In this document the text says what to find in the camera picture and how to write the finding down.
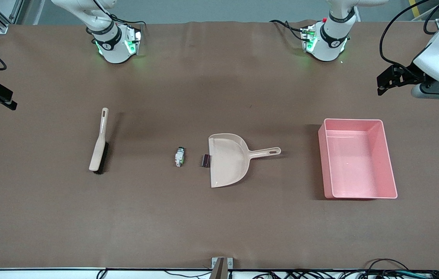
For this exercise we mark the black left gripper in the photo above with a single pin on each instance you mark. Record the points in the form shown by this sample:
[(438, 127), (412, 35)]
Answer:
[(408, 73)]

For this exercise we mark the white green electronic component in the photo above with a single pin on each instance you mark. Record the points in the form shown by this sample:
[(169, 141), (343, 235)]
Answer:
[(180, 157)]

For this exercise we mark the pink plastic bin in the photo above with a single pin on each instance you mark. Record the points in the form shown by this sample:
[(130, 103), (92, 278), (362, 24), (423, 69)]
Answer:
[(355, 162)]

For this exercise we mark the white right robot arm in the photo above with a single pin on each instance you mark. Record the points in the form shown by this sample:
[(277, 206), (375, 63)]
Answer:
[(114, 50)]

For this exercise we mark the dark cylindrical capacitor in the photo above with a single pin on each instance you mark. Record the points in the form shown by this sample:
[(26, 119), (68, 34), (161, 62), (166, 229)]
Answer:
[(205, 160)]

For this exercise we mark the beige plastic dustpan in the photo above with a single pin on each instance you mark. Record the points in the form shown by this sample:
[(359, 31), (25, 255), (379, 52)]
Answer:
[(227, 162)]

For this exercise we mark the metal bracket with brown post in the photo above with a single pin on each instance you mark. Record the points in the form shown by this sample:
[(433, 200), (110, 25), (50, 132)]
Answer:
[(219, 267)]

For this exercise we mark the beige brush with black bristles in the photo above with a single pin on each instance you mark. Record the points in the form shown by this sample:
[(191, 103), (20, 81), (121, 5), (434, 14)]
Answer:
[(97, 155)]

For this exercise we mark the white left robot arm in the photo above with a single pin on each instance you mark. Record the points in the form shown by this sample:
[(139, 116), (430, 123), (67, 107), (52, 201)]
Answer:
[(330, 42)]

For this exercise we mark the brown table mat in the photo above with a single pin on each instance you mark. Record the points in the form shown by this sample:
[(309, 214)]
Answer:
[(87, 213)]

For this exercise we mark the white table edge rail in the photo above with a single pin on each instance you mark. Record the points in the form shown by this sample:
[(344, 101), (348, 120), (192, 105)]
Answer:
[(29, 274)]

